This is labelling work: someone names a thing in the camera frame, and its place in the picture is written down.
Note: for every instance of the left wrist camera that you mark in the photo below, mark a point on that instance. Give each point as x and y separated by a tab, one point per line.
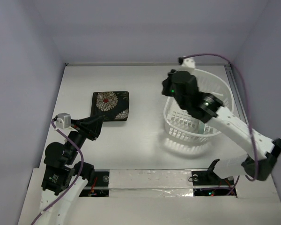
63	121

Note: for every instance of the black floral square plate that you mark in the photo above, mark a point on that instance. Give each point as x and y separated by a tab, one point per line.
112	105

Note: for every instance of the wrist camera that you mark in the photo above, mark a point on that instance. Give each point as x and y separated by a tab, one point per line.
63	121
187	62

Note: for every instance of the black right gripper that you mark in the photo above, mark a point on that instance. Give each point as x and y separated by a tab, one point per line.
166	85

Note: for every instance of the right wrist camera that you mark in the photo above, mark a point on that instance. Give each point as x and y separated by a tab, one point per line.
187	62

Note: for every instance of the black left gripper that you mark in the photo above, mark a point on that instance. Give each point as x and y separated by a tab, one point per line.
92	125

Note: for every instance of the white plastic dish rack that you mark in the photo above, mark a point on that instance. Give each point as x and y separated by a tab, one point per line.
182	126

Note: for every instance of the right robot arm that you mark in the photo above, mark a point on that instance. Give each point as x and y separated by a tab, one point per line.
261	152

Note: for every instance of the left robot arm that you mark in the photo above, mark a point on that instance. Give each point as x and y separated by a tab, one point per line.
66	173

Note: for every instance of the light green speckled plate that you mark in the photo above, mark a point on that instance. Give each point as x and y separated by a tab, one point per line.
201	128

